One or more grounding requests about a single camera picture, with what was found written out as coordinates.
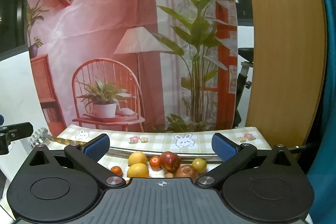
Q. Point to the wooden panel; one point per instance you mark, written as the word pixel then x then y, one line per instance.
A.
pixel 283 43

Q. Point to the printed room backdrop cloth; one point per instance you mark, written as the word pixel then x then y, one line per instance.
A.
pixel 105 16

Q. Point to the red apple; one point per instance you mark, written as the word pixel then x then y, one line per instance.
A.
pixel 170 161
pixel 186 171

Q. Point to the yellow-green round fruit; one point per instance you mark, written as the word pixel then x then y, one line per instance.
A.
pixel 199 164

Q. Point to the checkered bunny tablecloth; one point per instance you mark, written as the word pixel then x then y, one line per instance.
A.
pixel 157 138

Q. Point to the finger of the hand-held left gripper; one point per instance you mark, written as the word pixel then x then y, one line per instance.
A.
pixel 18 129

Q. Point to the small brown round fruit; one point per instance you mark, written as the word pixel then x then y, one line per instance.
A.
pixel 169 175

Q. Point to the large orange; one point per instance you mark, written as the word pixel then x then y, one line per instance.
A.
pixel 116 170

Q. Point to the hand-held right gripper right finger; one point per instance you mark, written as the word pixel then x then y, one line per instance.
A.
pixel 223 146

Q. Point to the teal curtain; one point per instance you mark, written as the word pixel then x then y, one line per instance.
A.
pixel 328 82

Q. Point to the yellow lemon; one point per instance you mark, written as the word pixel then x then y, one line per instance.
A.
pixel 137 170
pixel 137 157

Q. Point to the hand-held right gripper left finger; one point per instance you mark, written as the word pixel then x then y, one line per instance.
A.
pixel 95 147

